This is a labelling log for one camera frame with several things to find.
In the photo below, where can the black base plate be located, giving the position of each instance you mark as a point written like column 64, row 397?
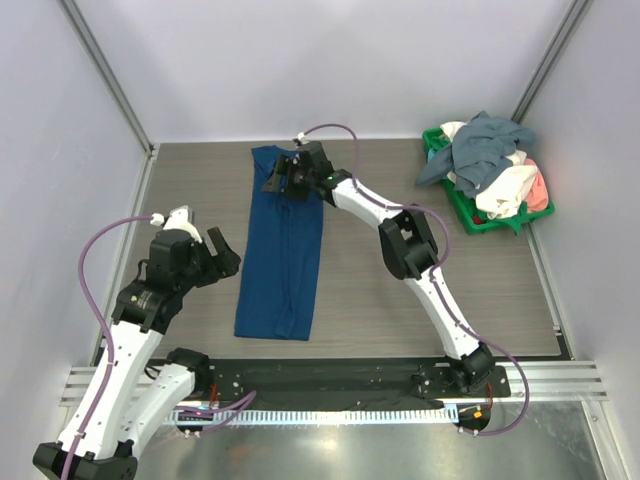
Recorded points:
column 430, row 377

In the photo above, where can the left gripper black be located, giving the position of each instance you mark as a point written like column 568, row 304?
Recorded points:
column 224, row 263

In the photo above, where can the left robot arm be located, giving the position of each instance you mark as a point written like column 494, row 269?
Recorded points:
column 111, row 427

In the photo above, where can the left aluminium frame post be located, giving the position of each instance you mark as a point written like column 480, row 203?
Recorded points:
column 89, row 42

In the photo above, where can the pink t shirt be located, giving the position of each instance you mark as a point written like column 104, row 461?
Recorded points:
column 538, row 197

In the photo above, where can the white t shirt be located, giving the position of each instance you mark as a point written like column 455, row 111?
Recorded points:
column 504, row 196

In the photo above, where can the right aluminium frame post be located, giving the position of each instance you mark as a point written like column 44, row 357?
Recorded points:
column 567, row 27

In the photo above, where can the aluminium frame post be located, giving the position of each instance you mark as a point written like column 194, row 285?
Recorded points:
column 89, row 42
column 567, row 27

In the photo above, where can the slotted cable duct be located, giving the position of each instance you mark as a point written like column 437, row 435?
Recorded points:
column 254, row 418

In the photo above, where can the aluminium rail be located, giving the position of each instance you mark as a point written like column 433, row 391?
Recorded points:
column 549, row 381

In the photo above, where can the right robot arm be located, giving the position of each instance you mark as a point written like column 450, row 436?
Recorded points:
column 408, row 248

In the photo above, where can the green plastic bin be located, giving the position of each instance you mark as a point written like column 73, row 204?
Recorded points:
column 475, row 221

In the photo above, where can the grey t shirt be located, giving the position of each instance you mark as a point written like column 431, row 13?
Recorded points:
column 476, row 152

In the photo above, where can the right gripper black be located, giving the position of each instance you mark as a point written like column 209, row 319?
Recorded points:
column 282, row 169

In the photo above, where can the blue t shirt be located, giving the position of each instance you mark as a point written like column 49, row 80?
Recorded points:
column 281, row 262

